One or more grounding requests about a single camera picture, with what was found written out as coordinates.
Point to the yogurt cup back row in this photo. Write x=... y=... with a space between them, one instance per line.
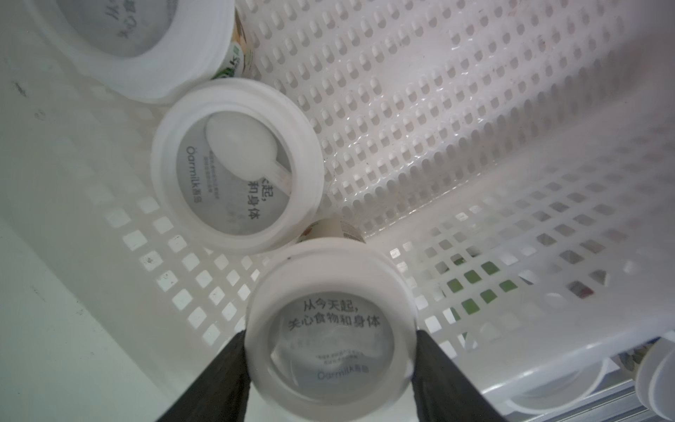
x=148 y=51
x=331 y=327

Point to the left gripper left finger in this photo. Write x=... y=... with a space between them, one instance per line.
x=220 y=392

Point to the white perforated plastic basket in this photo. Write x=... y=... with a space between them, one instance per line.
x=514 y=158

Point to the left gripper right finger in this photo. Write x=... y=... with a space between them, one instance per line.
x=442 y=392

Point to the yogurt cup row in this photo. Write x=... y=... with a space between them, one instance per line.
x=331 y=327
x=655 y=379
x=562 y=393
x=237 y=167
x=148 y=51

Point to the aluminium mounting rail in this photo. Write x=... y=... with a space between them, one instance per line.
x=611 y=403

